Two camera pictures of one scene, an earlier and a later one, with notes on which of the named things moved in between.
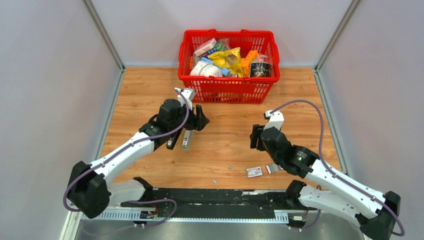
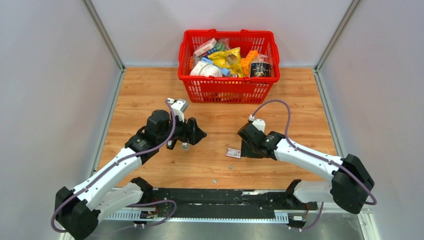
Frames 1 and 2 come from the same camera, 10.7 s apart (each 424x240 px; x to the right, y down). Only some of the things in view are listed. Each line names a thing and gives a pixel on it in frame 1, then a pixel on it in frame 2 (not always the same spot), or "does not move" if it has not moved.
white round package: (206, 68) does not move
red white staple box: (254, 172) → (233, 153)
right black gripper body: (256, 130) → (248, 151)
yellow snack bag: (230, 59) does not move
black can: (260, 69) does not move
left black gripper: (198, 122) → (191, 133)
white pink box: (210, 44) does not move
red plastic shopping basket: (229, 90) does not move
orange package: (245, 62) does not move
